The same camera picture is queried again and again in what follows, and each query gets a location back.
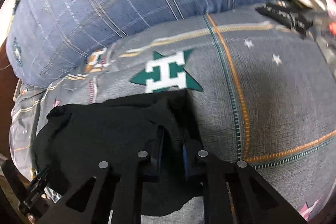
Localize black pants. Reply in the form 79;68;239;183
31;90;203;217

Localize grey patterned bed sheet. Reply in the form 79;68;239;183
10;7;335;223

